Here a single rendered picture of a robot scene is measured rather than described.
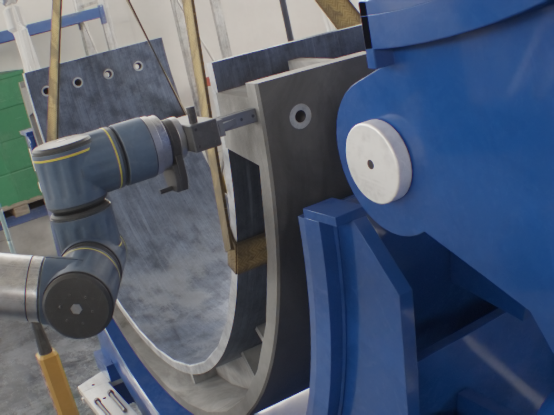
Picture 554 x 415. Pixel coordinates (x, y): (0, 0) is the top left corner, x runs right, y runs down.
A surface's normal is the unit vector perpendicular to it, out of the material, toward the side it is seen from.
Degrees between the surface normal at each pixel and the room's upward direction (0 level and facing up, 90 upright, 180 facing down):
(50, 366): 90
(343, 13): 104
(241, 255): 115
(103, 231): 90
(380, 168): 90
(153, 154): 99
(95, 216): 90
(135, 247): 35
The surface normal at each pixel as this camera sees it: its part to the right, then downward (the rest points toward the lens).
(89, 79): 0.45, 0.04
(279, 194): 0.50, 0.34
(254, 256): 0.51, 0.53
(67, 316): 0.09, 0.26
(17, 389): -0.21, -0.94
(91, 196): 0.65, 0.07
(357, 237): -0.85, 0.31
